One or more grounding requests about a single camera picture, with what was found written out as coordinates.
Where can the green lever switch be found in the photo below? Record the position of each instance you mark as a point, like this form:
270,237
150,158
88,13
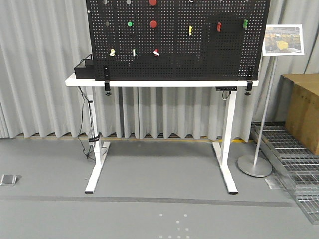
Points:
245,24

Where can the brown cardboard box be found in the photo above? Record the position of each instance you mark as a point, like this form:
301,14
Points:
303,114

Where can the black table clamp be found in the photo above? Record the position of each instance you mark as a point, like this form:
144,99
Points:
249,80
107,81

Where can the black electronics box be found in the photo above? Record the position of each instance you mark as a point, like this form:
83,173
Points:
86,68

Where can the right black table clamp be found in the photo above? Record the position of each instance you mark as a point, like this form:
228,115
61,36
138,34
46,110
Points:
249,80

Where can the sign stand with photo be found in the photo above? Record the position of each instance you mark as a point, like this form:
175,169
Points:
279,40

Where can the red lever switch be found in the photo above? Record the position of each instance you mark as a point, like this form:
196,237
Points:
219,25

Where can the table height control panel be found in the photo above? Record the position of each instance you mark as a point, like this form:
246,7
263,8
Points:
234,88

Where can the metal floor socket plate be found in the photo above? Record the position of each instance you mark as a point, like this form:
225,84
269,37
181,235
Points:
8,180

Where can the metal floor grating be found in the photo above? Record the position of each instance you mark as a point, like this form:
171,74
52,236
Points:
296,167

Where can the upper red round button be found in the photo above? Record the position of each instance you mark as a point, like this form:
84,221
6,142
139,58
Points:
152,2

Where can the black perforated pegboard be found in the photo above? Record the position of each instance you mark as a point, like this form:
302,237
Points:
205,55

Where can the yellow lever switch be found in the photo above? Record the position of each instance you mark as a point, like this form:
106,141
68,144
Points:
189,30

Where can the red round button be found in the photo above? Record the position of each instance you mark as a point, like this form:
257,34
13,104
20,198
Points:
152,2
153,24

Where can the lower red round button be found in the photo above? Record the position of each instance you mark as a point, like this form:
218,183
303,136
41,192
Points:
153,24

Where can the white height-adjustable table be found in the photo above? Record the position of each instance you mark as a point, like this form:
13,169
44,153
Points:
221,149

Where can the left black table clamp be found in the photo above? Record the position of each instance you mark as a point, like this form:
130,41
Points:
107,81

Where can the red white knob switch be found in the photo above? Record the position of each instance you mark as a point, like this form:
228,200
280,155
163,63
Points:
156,52

